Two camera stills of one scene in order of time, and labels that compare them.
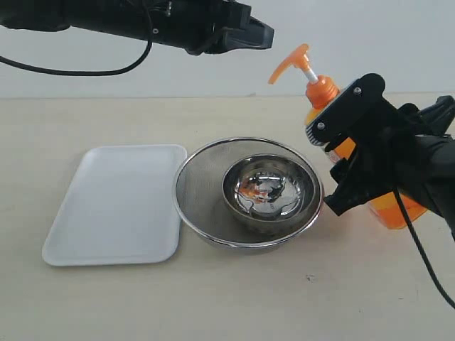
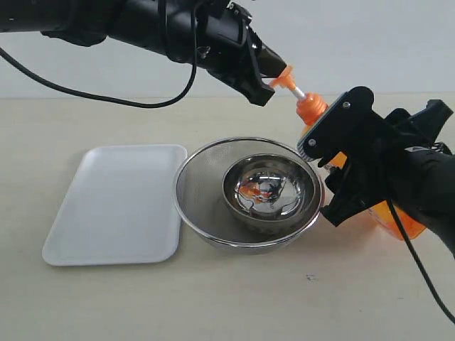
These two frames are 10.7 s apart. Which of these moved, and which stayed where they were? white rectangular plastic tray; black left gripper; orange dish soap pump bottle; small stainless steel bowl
Moved: orange dish soap pump bottle; black left gripper
Stayed: white rectangular plastic tray; small stainless steel bowl
